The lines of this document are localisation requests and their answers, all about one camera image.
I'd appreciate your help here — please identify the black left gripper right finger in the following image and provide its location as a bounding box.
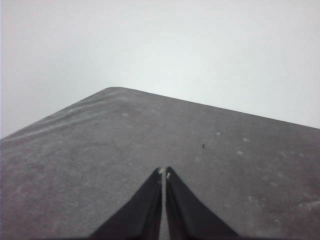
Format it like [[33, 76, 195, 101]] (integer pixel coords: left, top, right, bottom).
[[164, 166, 240, 238]]

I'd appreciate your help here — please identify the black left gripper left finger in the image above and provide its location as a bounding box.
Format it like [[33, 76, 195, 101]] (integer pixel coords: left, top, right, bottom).
[[89, 166, 163, 238]]

